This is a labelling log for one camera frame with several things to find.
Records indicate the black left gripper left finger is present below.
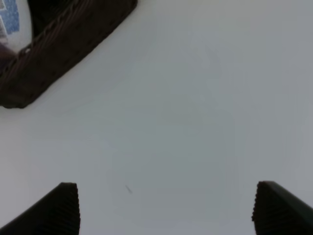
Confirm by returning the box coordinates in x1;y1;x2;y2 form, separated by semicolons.
0;183;80;235

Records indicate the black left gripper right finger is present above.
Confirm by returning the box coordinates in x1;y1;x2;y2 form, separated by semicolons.
251;181;313;235

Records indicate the white bottle blue cap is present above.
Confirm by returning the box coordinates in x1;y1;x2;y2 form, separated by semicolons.
0;0;33;52

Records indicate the translucent pink plastic cup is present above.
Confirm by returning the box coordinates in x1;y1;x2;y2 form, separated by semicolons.
0;44;16;70

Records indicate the dark brown wicker basket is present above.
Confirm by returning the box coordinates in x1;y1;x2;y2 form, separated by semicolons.
0;0;137;109

